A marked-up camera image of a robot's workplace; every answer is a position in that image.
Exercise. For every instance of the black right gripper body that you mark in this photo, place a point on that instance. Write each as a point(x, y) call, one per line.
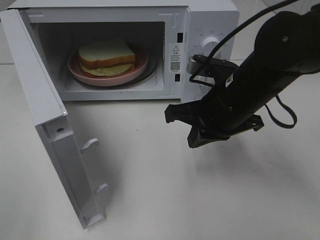
point(219, 123)

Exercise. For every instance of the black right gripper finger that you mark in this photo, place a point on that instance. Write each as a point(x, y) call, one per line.
point(199, 137)
point(188, 113)

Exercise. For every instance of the white timer knob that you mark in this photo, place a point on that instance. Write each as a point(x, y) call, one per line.
point(206, 81)

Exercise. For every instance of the red tomato slice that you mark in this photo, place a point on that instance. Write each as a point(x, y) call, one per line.
point(87, 75)

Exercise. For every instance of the white bread slice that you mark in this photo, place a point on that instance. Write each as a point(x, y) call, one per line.
point(106, 54)

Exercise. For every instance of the pink round plate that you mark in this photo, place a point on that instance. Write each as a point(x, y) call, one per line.
point(125, 78)

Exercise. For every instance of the white microwave door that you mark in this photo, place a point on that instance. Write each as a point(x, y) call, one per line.
point(50, 116)

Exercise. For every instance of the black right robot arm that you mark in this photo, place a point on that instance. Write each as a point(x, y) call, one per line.
point(286, 47)

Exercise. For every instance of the glass microwave turntable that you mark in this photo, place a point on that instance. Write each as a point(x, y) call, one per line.
point(150, 70)

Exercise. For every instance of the white warning label sticker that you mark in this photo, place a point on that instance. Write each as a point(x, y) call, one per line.
point(176, 57)

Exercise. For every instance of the upper white power knob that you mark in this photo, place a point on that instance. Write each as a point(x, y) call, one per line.
point(208, 44)

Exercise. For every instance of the white microwave oven body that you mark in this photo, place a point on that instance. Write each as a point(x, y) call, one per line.
point(66, 25)

